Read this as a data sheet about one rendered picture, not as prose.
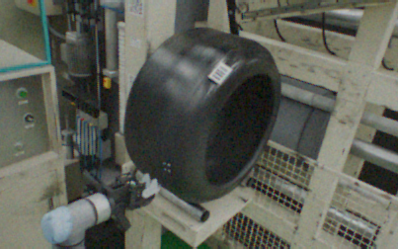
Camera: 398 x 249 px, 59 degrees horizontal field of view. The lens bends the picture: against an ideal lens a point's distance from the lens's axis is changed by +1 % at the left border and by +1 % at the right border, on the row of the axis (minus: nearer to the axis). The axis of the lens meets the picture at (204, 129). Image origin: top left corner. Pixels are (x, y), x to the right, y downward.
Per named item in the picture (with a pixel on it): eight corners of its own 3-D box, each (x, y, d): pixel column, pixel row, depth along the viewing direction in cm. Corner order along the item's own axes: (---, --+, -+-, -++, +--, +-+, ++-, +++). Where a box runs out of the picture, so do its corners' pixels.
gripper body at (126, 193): (148, 182, 98) (114, 196, 89) (145, 207, 102) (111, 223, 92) (130, 170, 102) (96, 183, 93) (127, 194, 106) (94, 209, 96)
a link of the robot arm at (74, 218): (38, 235, 85) (39, 207, 82) (79, 217, 94) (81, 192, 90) (55, 254, 81) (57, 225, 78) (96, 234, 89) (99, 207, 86)
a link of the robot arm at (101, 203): (97, 230, 89) (78, 214, 93) (112, 223, 93) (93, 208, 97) (99, 207, 86) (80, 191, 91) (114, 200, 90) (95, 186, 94)
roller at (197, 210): (131, 177, 134) (135, 166, 134) (139, 177, 138) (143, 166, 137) (199, 223, 116) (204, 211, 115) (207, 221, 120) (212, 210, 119)
